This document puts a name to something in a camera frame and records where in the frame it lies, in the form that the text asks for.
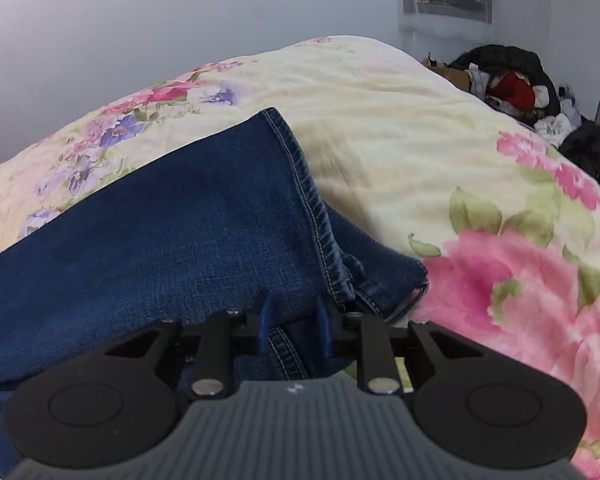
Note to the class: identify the red garment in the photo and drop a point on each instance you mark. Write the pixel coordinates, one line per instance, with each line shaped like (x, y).
(512, 87)

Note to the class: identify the white crumpled clothes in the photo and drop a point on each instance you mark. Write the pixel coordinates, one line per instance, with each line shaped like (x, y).
(555, 122)

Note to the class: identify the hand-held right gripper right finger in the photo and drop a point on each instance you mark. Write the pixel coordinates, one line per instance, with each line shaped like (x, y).
(323, 327)

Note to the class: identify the dark cloth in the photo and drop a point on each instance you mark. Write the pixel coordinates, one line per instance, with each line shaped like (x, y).
(587, 152)

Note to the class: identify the floral bed quilt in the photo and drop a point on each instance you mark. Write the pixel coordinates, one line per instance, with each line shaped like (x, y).
(380, 135)

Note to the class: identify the cardboard box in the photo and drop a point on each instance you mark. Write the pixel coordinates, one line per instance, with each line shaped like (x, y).
(452, 76)

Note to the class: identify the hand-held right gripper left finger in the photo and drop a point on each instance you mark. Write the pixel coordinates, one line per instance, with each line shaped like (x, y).
(264, 322)

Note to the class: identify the pile of clothes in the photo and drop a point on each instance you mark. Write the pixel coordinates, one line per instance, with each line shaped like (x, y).
(510, 57)

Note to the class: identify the blue denim pants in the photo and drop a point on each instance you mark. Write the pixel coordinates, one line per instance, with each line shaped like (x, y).
(155, 235)

